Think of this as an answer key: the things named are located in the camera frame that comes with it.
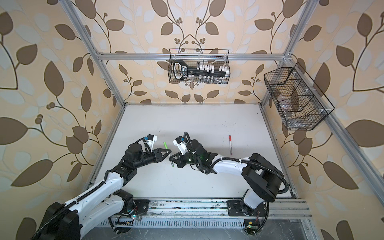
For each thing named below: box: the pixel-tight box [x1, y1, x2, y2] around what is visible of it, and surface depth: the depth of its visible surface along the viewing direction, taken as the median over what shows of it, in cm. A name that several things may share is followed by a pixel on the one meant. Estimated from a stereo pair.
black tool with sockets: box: [173, 60, 230, 83], surface depth 85 cm
